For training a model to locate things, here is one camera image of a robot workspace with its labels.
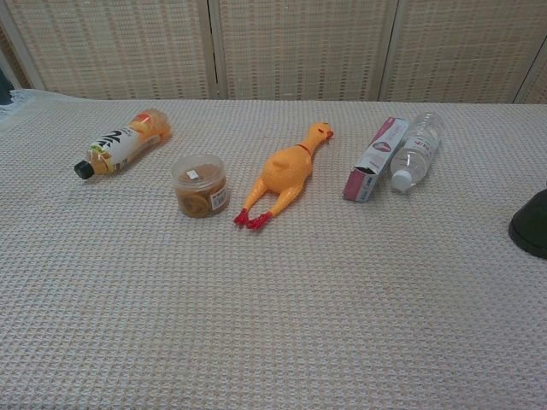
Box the clear jar with brown contents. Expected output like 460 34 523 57
171 154 232 220

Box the beige waffle-weave tablecloth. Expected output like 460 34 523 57
0 88 547 410

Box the orange juice bottle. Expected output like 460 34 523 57
73 108 173 179

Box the woven bamboo folding screen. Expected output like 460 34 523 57
0 0 547 105

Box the clear water bottle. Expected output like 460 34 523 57
390 112 444 192

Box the black round object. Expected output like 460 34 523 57
508 182 547 260

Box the pink and white carton box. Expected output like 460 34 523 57
342 116 411 203

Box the yellow rubber chicken toy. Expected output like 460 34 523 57
232 121 335 230

